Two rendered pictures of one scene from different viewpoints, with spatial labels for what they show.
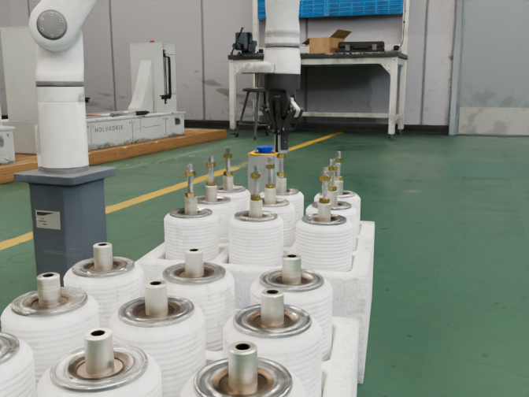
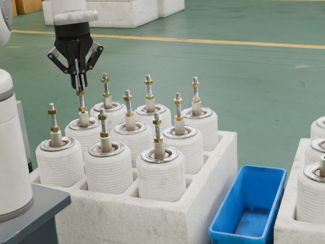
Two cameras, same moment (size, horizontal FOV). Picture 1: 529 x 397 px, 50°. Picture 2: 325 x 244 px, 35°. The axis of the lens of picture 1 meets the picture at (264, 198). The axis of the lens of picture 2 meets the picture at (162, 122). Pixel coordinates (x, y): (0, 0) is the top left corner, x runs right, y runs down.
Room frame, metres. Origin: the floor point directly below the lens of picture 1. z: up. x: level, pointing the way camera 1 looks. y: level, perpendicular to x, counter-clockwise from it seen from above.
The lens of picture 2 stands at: (0.80, 1.02, 0.67)
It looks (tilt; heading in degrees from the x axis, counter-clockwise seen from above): 21 degrees down; 281
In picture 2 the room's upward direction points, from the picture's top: 4 degrees counter-clockwise
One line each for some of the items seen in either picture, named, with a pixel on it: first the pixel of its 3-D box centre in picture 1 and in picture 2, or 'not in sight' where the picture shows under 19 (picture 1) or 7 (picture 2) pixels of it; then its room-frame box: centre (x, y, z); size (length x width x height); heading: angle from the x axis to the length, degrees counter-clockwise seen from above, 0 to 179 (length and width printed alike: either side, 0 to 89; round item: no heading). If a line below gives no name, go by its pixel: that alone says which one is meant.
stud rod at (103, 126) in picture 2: (211, 174); (103, 126); (1.10, 0.10, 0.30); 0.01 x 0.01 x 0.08
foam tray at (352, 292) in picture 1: (269, 283); (137, 191); (1.07, -0.01, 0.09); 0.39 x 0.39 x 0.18; 77
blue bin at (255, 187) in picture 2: not in sight; (251, 221); (0.80, 0.06, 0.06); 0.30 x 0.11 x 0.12; 78
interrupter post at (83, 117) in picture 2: (281, 186); (83, 118); (1.19, -0.04, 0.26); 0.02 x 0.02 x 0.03
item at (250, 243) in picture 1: (256, 267); (182, 170); (0.95, 0.01, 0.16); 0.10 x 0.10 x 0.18
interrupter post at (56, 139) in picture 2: (227, 183); (56, 138); (1.21, 0.08, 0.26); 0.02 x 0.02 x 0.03
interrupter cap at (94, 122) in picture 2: (281, 191); (84, 124); (1.19, -0.04, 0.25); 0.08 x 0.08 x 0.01
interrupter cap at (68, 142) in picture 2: (227, 190); (57, 144); (1.21, 0.08, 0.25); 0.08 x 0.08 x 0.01
